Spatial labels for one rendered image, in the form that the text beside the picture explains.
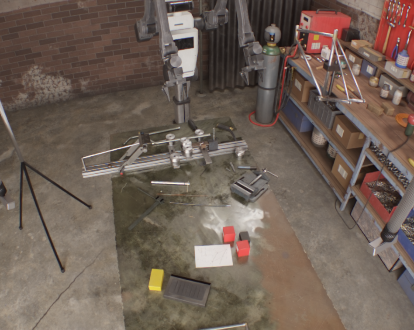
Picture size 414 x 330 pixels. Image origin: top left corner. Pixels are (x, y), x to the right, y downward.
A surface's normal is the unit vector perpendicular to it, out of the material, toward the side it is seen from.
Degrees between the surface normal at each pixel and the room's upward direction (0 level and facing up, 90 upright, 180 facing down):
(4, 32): 90
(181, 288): 0
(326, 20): 90
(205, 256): 0
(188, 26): 90
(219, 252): 0
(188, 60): 90
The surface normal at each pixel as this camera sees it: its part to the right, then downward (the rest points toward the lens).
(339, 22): 0.25, 0.63
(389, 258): -0.97, 0.16
